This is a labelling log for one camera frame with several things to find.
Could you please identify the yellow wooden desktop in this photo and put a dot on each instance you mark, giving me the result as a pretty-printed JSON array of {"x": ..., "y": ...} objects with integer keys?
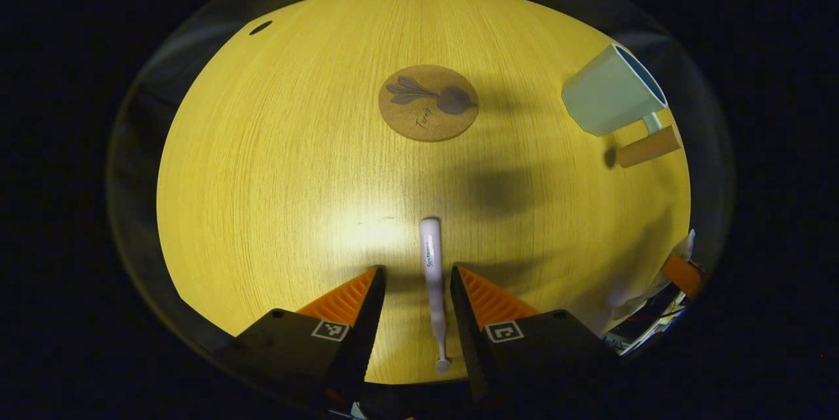
[{"x": 295, "y": 177}]

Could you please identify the white toothpaste tube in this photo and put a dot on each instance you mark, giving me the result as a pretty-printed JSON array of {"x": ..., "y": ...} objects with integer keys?
[{"x": 632, "y": 295}]

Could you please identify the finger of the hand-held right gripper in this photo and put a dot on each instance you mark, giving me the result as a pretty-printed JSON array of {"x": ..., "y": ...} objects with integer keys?
[{"x": 682, "y": 276}]

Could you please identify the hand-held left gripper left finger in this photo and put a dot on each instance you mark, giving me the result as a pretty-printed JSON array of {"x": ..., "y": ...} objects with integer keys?
[{"x": 370, "y": 315}]

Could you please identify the round cork coaster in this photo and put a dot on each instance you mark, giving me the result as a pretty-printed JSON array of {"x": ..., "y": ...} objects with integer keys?
[{"x": 426, "y": 112}]

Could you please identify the pale pink toothbrush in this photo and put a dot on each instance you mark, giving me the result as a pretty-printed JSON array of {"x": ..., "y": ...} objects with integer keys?
[{"x": 432, "y": 269}]

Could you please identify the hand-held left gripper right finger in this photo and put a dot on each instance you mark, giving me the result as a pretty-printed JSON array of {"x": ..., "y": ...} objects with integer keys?
[{"x": 464, "y": 328}]

